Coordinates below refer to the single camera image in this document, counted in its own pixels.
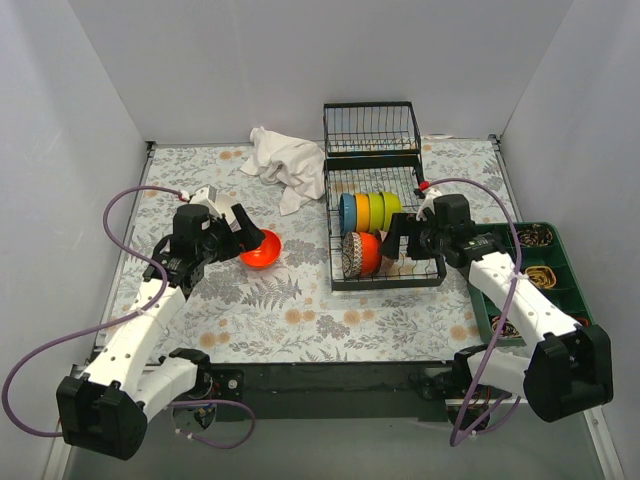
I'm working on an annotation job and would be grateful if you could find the pink patterned bowl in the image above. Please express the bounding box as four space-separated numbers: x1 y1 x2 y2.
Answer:
374 230 396 274

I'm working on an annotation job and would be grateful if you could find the dark patterned bowl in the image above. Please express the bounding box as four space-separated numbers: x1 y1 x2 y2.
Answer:
342 232 363 279

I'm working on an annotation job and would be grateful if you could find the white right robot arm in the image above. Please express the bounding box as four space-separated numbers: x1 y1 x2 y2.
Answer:
380 194 614 422

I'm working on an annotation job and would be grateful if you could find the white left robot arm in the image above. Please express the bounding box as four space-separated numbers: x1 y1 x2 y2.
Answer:
56 204 265 460

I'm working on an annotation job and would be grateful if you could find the lime green bowl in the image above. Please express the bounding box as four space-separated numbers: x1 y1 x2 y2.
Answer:
367 192 385 232
379 191 403 231

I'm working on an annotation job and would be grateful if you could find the yellow orange bowl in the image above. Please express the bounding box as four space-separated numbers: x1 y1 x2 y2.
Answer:
354 193 370 232

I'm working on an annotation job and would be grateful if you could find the floral table mat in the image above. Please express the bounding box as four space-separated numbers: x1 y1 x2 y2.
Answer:
97 139 521 364

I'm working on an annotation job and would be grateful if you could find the blue bowl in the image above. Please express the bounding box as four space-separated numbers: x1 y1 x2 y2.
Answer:
338 193 357 235

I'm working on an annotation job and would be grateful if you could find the crumpled white cloth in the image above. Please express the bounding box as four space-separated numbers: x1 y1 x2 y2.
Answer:
240 127 325 216

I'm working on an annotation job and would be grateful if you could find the green compartment tray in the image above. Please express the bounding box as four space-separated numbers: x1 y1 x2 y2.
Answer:
468 222 595 343

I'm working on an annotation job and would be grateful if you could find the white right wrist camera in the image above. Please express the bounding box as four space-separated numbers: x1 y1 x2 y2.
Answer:
416 188 442 221

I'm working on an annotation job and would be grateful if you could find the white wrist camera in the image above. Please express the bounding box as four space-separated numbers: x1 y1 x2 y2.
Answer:
416 188 442 221
188 185 221 218

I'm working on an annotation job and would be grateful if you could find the black wire dish rack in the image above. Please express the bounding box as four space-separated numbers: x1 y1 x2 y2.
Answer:
324 154 446 292

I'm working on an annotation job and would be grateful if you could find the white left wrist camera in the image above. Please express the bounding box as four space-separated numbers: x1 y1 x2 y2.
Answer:
188 185 221 218

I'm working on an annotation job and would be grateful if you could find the black wire basket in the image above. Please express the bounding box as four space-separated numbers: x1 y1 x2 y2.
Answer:
323 101 421 158

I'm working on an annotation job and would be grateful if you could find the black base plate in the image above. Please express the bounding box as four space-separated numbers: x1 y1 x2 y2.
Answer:
153 359 496 431

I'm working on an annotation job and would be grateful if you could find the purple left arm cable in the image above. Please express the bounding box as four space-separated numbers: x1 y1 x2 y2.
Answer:
1 185 257 449

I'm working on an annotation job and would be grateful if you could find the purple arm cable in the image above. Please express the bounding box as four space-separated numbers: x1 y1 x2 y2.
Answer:
1 185 257 449
414 177 525 447

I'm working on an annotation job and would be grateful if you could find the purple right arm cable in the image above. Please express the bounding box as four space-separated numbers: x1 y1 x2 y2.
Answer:
414 177 525 447

